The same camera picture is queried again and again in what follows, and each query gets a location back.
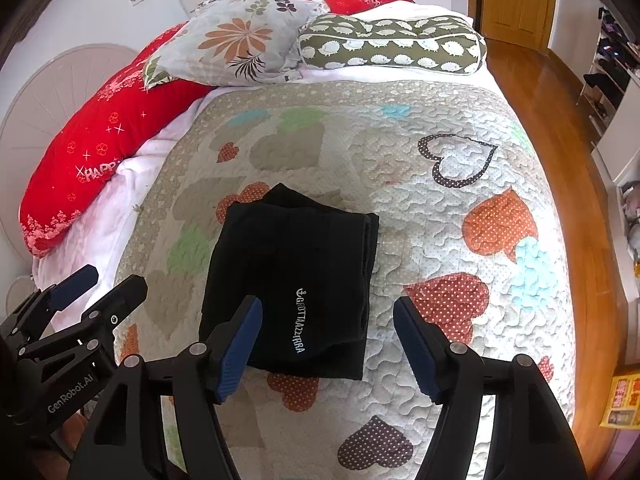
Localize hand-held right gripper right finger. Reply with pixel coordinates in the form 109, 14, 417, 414
392, 297, 588, 480

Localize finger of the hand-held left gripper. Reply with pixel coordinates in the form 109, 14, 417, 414
20, 275, 148, 362
0, 265, 99, 342

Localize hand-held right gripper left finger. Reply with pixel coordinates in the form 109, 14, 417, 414
67, 295, 264, 480

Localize black pants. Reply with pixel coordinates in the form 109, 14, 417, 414
198, 182, 380, 381

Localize heart patterned quilt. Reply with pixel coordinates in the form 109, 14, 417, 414
114, 80, 578, 472

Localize yellow packet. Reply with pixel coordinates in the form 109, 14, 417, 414
598, 370, 640, 431

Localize floral pillow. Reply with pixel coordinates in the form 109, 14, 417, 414
142, 0, 331, 92

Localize green hedgehog print pillow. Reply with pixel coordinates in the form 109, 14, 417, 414
298, 12, 488, 76

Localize white shoe rack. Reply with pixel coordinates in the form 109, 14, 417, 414
575, 5, 640, 151

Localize wooden door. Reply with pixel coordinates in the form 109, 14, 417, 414
472, 0, 558, 56

